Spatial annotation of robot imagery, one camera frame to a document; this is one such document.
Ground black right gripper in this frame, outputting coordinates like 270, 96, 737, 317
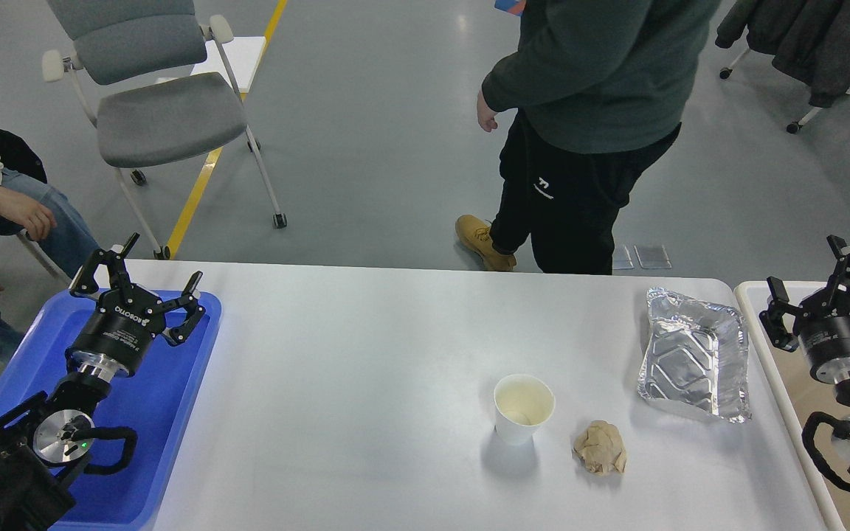
759, 235, 850, 384

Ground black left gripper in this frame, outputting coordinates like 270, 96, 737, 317
65, 233, 206, 378

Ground white paper cup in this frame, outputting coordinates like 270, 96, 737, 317
494, 374, 556, 445

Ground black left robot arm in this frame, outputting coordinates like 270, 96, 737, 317
0, 233, 206, 530

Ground blue plastic tray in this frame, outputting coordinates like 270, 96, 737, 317
0, 292, 221, 530

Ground aluminium foil tray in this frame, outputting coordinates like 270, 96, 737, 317
637, 287, 752, 423

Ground right floor metal plate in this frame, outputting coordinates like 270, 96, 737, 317
634, 244, 673, 270

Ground floor metal plate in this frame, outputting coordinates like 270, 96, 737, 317
612, 245, 635, 270
634, 244, 673, 270

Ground grey office chair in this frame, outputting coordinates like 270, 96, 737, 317
41, 1, 288, 229

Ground left floor metal plate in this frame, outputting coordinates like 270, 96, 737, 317
612, 245, 635, 270

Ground white board on floor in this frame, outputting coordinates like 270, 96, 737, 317
191, 36, 266, 94

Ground chair with dark jackets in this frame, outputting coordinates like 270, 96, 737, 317
715, 1, 850, 134

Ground crumpled brown paper ball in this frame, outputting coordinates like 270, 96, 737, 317
573, 420, 628, 476

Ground standing person dark clothes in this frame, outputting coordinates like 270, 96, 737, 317
455, 1, 719, 275

